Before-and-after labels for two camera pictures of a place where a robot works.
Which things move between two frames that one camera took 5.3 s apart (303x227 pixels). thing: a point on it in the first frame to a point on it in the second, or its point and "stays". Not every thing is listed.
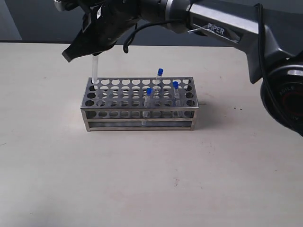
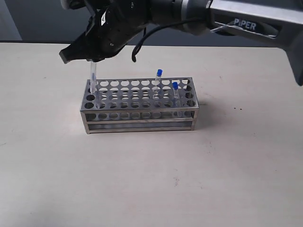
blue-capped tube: [147, 105] to [93, 76]
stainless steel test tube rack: [140, 104] stays
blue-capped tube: [95, 80] to [98, 93]
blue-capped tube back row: [157, 84] stays
